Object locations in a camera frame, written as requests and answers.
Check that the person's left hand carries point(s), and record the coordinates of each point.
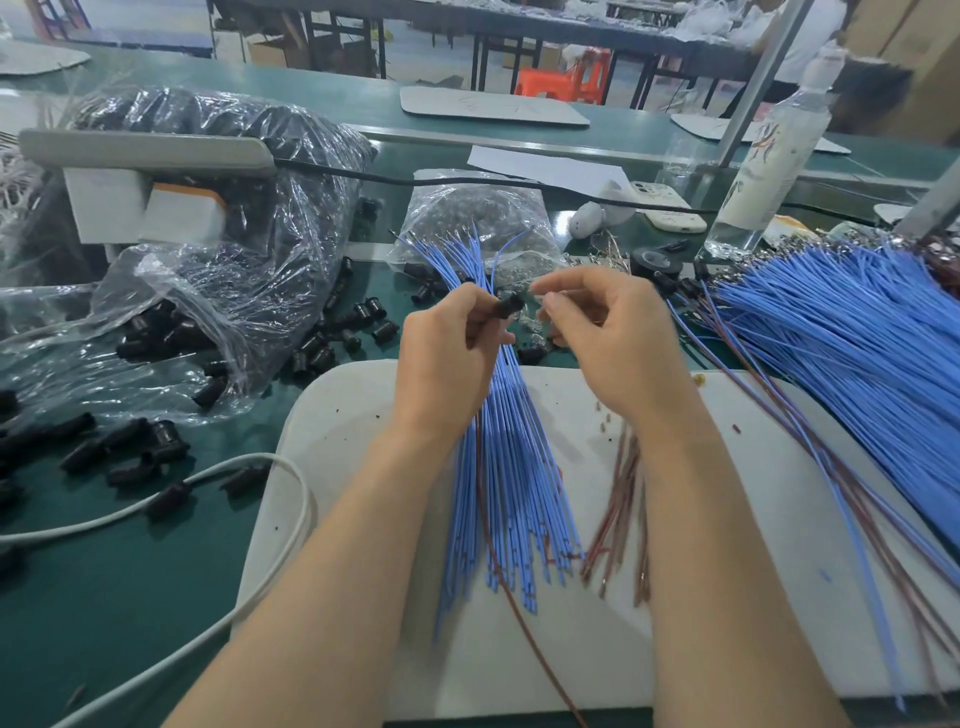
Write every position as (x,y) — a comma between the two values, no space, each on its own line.
(443,360)

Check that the person's right hand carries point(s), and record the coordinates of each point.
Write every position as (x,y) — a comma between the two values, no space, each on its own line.
(623,345)

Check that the small black connector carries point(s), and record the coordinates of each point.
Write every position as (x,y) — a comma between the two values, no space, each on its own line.
(510,305)

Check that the pile of black plastic caps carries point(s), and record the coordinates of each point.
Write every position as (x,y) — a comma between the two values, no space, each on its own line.
(128,443)

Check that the person's left forearm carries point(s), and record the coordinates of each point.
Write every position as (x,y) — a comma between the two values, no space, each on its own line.
(308,600)

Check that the person's right forearm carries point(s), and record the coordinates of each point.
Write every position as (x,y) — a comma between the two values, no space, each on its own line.
(735,593)

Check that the black tape roll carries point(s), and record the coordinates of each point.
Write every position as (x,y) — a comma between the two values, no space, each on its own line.
(653,263)

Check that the white computer mouse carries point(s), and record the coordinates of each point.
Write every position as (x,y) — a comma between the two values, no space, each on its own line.
(585,222)

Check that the white flat device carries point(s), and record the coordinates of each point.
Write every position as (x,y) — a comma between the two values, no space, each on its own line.
(657,207)

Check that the small clear plastic bag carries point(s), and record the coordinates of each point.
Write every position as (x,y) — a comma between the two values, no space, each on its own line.
(477,218)

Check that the white paper sheet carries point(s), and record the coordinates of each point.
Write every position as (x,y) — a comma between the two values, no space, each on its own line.
(543,170)

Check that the large clear plastic bag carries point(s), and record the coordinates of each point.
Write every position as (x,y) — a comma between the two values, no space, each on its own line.
(285,225)

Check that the white flat tray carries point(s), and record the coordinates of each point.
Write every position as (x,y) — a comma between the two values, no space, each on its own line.
(494,105)
(39,57)
(699,132)

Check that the white spray bottle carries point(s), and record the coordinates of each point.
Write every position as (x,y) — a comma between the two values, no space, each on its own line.
(768,162)

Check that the orange plastic stool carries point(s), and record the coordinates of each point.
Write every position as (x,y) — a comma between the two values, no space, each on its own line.
(564,75)

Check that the white orange charger adapter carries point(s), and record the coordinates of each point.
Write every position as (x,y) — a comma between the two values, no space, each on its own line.
(183,215)

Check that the white paper stack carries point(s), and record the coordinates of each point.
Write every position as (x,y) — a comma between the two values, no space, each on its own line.
(893,213)

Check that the white work board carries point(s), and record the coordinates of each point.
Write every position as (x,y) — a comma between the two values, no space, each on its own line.
(780,630)

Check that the white power strip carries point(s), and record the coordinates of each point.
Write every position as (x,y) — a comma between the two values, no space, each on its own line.
(147,150)

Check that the cardboard boxes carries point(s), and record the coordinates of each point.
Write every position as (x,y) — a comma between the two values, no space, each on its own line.
(908,48)

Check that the blue table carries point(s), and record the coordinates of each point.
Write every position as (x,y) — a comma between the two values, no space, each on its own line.
(128,18)

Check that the slanted metal frame post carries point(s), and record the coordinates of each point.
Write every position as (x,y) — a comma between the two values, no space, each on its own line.
(762,75)

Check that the short metal frame post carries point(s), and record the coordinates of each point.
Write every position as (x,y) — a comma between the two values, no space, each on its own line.
(927,203)

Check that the long black-frame table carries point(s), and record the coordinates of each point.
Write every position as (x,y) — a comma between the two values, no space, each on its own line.
(480,18)

